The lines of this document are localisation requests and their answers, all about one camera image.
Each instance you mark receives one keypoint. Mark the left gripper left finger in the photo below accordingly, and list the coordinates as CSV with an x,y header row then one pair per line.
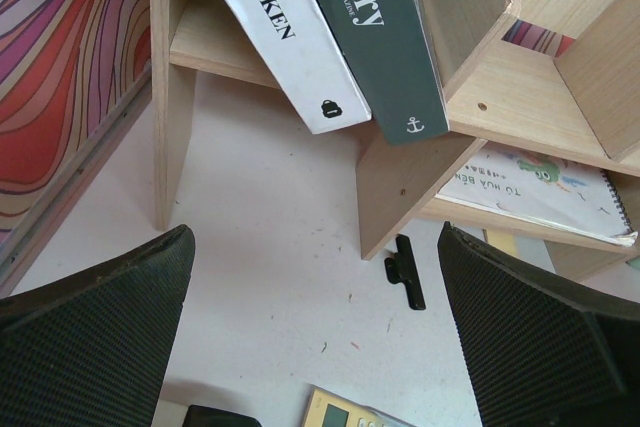
x,y
92,348

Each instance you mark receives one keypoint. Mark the wooden bookshelf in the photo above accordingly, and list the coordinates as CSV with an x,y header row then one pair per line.
x,y
559,77

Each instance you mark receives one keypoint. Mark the black binder clip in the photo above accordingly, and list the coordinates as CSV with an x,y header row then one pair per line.
x,y
401,269

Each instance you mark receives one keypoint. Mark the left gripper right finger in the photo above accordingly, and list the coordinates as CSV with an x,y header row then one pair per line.
x,y
540,349

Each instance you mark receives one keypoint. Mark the white Chokladfabriken book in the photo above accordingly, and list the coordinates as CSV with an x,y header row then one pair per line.
x,y
295,42

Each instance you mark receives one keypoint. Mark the beige and blue calculator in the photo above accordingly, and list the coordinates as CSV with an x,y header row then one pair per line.
x,y
325,409

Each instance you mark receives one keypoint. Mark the Twins story book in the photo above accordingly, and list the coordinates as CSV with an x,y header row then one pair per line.
x,y
387,49

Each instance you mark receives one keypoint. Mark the yellow sticky note pad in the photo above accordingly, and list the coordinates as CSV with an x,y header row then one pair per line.
x,y
502,241

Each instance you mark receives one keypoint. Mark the spiral notebook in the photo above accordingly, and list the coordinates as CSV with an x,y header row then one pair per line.
x,y
544,190

